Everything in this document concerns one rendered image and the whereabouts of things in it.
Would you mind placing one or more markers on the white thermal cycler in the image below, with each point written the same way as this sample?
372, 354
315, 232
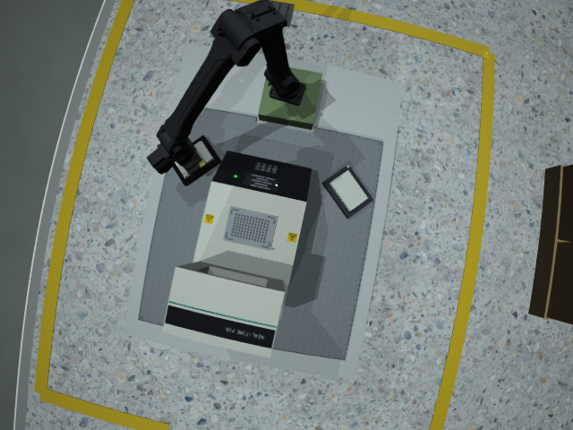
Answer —
248, 238

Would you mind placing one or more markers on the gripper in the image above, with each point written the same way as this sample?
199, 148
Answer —
195, 162

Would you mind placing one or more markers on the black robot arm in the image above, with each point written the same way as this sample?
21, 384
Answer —
244, 30

